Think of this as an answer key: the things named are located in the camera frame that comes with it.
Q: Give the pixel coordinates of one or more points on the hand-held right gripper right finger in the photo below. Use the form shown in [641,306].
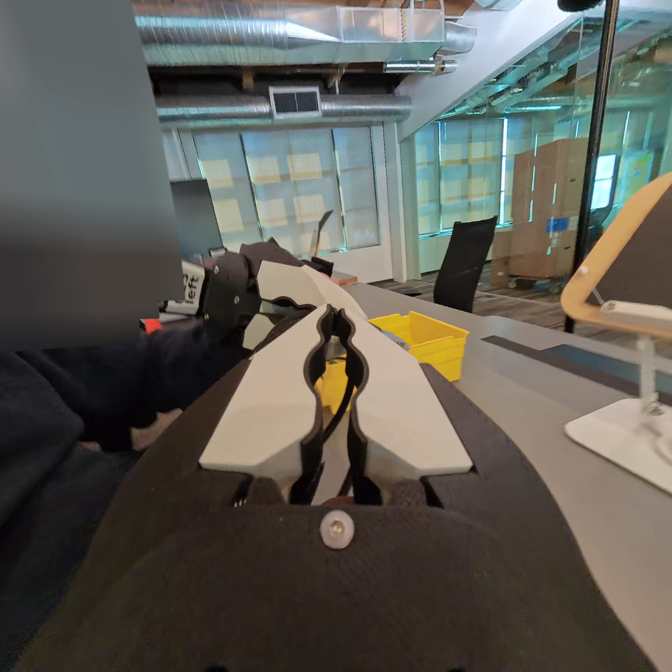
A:
[409,420]

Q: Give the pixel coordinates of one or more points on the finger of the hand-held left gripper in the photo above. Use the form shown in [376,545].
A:
[262,330]
[304,283]

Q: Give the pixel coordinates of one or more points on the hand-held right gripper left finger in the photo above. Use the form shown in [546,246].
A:
[262,414]

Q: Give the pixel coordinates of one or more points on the wooden side table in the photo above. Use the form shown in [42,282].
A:
[344,277]

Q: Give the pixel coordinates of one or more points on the tilted dark board on stand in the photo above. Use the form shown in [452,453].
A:
[323,231]

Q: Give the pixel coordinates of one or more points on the large black screen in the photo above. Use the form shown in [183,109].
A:
[197,220]

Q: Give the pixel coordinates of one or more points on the yellow plastic bin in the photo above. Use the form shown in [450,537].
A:
[430,341]

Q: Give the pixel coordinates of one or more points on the black highback office chair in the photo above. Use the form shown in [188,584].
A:
[462,262]

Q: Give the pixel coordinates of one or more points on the white board stand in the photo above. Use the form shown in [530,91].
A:
[619,441]

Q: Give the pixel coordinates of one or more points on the wooden board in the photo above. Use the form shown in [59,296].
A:
[582,294]

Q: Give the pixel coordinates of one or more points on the stacked cardboard boxes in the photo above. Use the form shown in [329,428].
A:
[540,210]

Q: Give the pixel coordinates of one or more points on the white clip bar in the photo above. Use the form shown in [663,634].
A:
[640,312]

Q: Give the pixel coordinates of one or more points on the black pole with round disc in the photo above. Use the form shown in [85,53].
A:
[598,105]

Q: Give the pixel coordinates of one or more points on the white duct vent grille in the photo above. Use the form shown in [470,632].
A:
[295,101]

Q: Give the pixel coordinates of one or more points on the narrow spiral duct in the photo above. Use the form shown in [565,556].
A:
[220,107]

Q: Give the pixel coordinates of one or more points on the wide spiral ceiling duct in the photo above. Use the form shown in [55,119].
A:
[236,39]

